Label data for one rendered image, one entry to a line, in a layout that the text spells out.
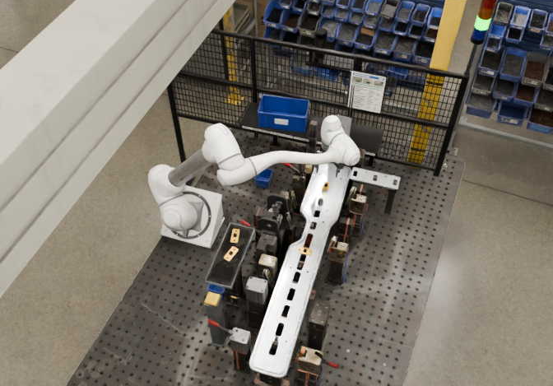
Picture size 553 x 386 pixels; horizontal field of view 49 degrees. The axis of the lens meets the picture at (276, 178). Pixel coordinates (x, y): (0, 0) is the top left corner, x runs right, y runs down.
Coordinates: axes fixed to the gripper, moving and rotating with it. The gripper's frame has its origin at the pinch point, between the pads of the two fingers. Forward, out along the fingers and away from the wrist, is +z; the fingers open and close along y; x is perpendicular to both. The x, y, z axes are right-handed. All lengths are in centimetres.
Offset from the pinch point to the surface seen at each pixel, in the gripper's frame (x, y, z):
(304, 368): -109, 16, 17
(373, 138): 44.2, 19.3, 11.0
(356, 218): -7.4, 21.3, 27.1
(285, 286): -71, -4, 15
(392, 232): 1, 43, 44
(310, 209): -18.3, -4.5, 14.3
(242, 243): -61, -30, -2
